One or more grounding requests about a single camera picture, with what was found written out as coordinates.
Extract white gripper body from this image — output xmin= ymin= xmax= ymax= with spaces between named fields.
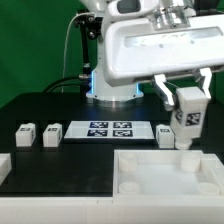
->
xmin=104 ymin=14 xmax=224 ymax=86

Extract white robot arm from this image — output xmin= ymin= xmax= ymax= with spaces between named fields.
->
xmin=79 ymin=0 xmax=224 ymax=111

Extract white front fence rail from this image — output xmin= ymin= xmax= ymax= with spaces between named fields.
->
xmin=0 ymin=198 xmax=224 ymax=224

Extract white square tabletop part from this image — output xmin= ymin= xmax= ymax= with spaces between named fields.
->
xmin=113 ymin=150 xmax=224 ymax=197

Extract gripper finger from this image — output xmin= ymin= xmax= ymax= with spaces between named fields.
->
xmin=153 ymin=74 xmax=175 ymax=111
xmin=196 ymin=68 xmax=212 ymax=99

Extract white cable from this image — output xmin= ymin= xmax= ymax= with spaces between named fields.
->
xmin=61 ymin=12 xmax=87 ymax=94

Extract black cables at base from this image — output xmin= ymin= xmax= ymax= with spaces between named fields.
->
xmin=41 ymin=75 xmax=93 ymax=94

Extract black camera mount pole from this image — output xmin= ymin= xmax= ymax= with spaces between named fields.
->
xmin=80 ymin=24 xmax=91 ymax=79

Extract white left fence block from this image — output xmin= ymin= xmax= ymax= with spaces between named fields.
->
xmin=0 ymin=153 xmax=12 ymax=185

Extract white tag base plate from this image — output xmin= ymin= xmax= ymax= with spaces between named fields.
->
xmin=64 ymin=121 xmax=154 ymax=140

